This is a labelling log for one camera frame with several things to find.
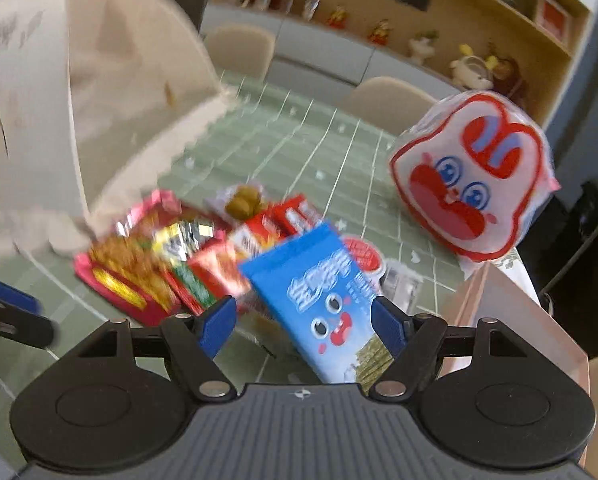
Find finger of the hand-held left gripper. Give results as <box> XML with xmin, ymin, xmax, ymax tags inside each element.
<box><xmin>0</xmin><ymin>267</ymin><xmax>58</xmax><ymax>348</ymax></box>

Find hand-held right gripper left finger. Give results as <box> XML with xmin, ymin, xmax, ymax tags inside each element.
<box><xmin>76</xmin><ymin>296</ymin><xmax>238</xmax><ymax>402</ymax></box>

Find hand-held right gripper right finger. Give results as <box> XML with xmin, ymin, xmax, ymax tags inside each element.
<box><xmin>366</xmin><ymin>296</ymin><xmax>517</xmax><ymax>402</ymax></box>

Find blue snack packet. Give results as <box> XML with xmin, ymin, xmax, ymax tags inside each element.
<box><xmin>239</xmin><ymin>224</ymin><xmax>397</xmax><ymax>385</ymax></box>

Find green olive packet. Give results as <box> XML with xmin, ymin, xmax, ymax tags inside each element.
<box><xmin>204</xmin><ymin>184</ymin><xmax>280</xmax><ymax>226</ymax></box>

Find white paper bag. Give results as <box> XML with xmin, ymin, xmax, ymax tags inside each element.
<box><xmin>0</xmin><ymin>0</ymin><xmax>240</xmax><ymax>257</ymax></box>

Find clear plastic wrapper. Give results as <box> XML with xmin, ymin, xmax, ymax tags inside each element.
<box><xmin>378</xmin><ymin>259</ymin><xmax>426</xmax><ymax>313</ymax></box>

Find red foil snack packet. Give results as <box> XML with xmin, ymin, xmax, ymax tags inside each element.
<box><xmin>188</xmin><ymin>240</ymin><xmax>254</xmax><ymax>303</ymax></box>

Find round red lid cup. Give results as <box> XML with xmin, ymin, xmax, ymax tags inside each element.
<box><xmin>341</xmin><ymin>234</ymin><xmax>387</xmax><ymax>283</ymax></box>

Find silver green snack packet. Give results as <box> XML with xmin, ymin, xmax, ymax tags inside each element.
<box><xmin>151</xmin><ymin>219</ymin><xmax>217</xmax><ymax>263</ymax></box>

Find red orange snack packet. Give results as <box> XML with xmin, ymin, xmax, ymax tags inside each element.
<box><xmin>228</xmin><ymin>212</ymin><xmax>287</xmax><ymax>257</ymax></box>

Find large red snack packet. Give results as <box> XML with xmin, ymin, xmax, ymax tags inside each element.
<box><xmin>74</xmin><ymin>190</ymin><xmax>214</xmax><ymax>326</ymax></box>

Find red white snack packet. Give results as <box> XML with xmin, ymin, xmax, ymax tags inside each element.
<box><xmin>274</xmin><ymin>196</ymin><xmax>326</xmax><ymax>237</ymax></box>

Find rabbit face snack bag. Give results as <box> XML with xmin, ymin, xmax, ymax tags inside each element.
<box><xmin>389</xmin><ymin>89</ymin><xmax>562</xmax><ymax>264</ymax></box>

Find green checked tablecloth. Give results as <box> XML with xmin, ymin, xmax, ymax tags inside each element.
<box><xmin>0</xmin><ymin>72</ymin><xmax>524</xmax><ymax>471</ymax></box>

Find beige chair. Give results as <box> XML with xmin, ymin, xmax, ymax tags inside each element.
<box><xmin>203</xmin><ymin>25</ymin><xmax>278</xmax><ymax>82</ymax></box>
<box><xmin>338</xmin><ymin>76</ymin><xmax>448</xmax><ymax>137</ymax></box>

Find black furniture piece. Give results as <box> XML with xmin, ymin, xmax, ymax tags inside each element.
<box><xmin>539</xmin><ymin>180</ymin><xmax>598</xmax><ymax>301</ymax></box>

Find white yellow plush toy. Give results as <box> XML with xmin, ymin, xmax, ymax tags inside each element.
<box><xmin>449</xmin><ymin>44</ymin><xmax>497</xmax><ymax>90</ymax></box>

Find brown plush toy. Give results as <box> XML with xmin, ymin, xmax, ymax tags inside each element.
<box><xmin>489</xmin><ymin>55</ymin><xmax>528</xmax><ymax>98</ymax></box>

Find white figurine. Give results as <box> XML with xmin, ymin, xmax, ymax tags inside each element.
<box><xmin>408</xmin><ymin>30</ymin><xmax>440</xmax><ymax>65</ymax></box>

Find grey sideboard cabinet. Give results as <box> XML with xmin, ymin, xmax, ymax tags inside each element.
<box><xmin>199</xmin><ymin>2</ymin><xmax>472</xmax><ymax>98</ymax></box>

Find red figurine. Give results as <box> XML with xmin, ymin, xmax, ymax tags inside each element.
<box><xmin>326</xmin><ymin>5</ymin><xmax>350</xmax><ymax>30</ymax></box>
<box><xmin>368</xmin><ymin>19</ymin><xmax>392</xmax><ymax>47</ymax></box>

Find wooden wall shelf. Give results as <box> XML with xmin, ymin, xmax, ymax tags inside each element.
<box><xmin>213</xmin><ymin>0</ymin><xmax>596</xmax><ymax>128</ymax></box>

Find red picture frame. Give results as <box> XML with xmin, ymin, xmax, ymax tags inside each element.
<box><xmin>534</xmin><ymin>0</ymin><xmax>576</xmax><ymax>41</ymax></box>

